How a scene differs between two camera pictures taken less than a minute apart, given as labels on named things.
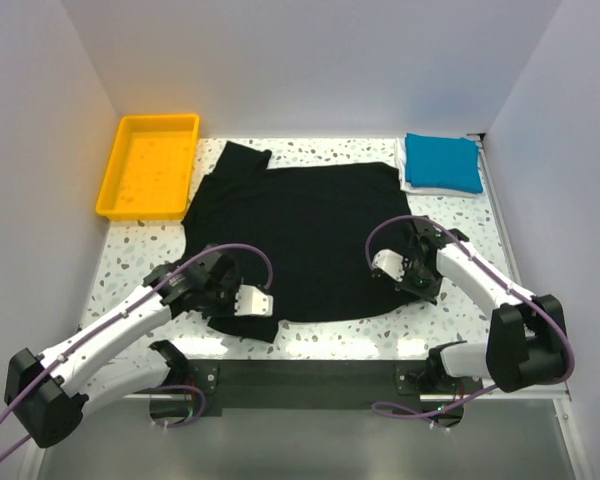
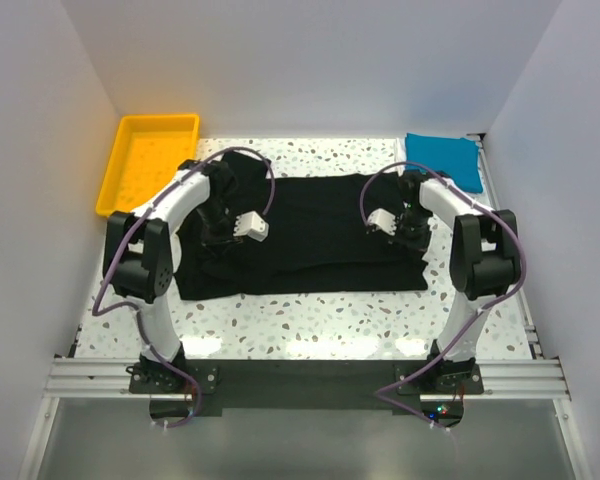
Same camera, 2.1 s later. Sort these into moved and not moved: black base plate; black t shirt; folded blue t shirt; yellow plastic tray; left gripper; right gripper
Moved: black t shirt; right gripper; left gripper
Not moved: black base plate; yellow plastic tray; folded blue t shirt
